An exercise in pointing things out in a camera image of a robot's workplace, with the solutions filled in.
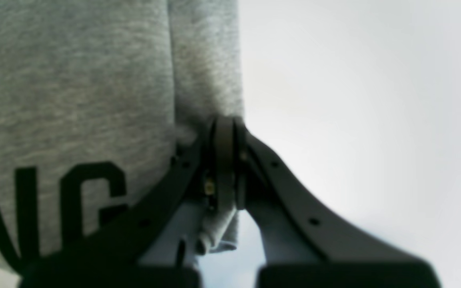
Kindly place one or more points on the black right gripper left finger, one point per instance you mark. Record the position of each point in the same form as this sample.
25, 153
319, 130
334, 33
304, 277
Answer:
155, 244

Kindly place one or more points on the grey T-shirt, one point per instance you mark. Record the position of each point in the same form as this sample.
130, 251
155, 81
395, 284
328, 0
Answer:
96, 97

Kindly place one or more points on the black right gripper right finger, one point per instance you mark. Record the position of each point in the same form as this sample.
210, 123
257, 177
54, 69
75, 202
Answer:
306, 244

